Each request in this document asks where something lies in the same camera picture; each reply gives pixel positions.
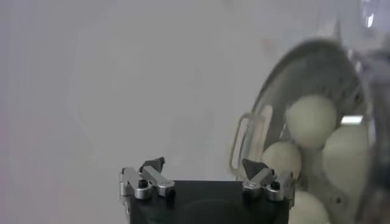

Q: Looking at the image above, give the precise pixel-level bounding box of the round glass pot lid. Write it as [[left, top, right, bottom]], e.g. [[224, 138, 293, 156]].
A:
[[316, 0, 390, 224]]

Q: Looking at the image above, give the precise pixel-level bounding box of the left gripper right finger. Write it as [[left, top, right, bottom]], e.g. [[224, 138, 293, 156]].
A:
[[241, 158, 296, 203]]

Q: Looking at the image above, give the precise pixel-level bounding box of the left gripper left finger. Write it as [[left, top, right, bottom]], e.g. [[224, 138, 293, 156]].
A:
[[118, 156, 177, 200]]

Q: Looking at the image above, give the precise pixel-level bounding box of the white steamed baozi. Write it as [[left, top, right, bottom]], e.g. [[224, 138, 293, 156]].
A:
[[261, 141, 302, 180], [285, 94, 338, 150], [321, 124, 371, 198], [288, 190, 332, 224]]

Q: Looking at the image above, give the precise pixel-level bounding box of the stainless steel steamer basket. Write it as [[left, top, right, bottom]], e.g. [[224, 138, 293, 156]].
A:
[[248, 38, 390, 224]]

